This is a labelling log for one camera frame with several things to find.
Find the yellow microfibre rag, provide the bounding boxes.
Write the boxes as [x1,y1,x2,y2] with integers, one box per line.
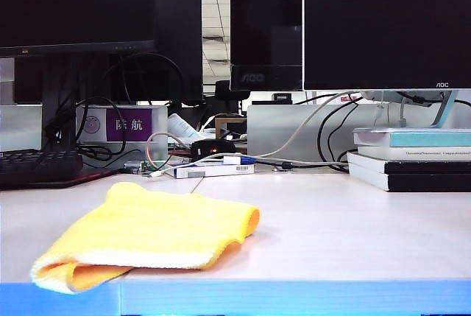
[29,181,261,295]

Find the black mouse with red light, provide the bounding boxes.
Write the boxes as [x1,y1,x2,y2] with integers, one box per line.
[190,138,237,159]

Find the white box with barcode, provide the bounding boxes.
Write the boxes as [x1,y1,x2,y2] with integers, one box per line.
[172,163,256,180]

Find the stack of white papers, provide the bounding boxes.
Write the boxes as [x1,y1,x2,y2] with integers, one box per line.
[167,113,204,141]

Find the green circuit board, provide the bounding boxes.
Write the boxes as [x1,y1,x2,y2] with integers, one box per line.
[141,160,167,177]

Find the black AOC monitor back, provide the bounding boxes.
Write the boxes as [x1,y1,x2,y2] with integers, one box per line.
[230,0,305,92]

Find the purple name sign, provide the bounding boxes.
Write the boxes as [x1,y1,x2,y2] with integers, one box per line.
[105,108,153,143]

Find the black monitor back panel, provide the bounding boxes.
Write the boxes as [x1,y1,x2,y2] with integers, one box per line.
[156,0,204,104]

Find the black desk pad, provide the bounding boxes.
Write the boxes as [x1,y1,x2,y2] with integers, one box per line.
[0,167,122,191]

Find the black monitor stand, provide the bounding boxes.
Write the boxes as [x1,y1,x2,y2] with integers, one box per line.
[40,54,80,155]

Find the teal cover book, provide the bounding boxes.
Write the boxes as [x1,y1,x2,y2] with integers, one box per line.
[353,127,471,148]

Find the white spine neuroscience book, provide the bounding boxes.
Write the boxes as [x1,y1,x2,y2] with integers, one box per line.
[356,145,471,163]

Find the thick black cover book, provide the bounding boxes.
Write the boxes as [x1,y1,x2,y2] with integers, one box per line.
[348,163,471,193]

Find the black mechanical keyboard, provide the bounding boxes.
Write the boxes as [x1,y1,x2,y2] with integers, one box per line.
[0,149,84,183]

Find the silver monitor stand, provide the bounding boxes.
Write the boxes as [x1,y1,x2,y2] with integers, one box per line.
[360,89,461,130]

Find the wooden frame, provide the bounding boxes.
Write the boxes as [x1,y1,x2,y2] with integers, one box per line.
[214,116,248,144]

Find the grey and black cables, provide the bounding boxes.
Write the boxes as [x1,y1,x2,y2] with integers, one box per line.
[246,104,377,164]

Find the beige cable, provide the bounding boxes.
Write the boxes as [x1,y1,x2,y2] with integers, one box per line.
[253,91,358,159]

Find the grey monitor cable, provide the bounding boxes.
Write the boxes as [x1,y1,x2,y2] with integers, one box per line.
[253,158,350,169]

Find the black power cable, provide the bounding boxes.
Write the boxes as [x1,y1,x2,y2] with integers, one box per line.
[316,96,364,174]

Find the white USB cable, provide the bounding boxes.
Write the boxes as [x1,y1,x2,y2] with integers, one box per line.
[146,131,225,179]

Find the black looped cable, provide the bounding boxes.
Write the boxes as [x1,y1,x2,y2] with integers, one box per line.
[75,96,128,162]

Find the large AOC monitor silver frame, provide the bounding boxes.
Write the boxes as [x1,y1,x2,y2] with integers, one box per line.
[303,0,471,91]

